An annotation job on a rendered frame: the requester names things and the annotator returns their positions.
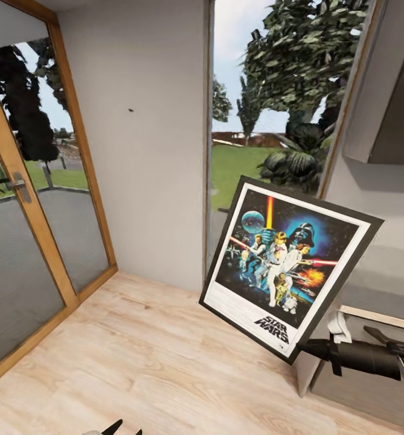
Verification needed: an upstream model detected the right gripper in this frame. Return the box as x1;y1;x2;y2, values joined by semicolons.
296;332;378;376

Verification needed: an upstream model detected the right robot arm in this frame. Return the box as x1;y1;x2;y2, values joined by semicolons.
296;311;404;381

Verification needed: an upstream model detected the poster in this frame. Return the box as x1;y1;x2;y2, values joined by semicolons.
198;175;384;366

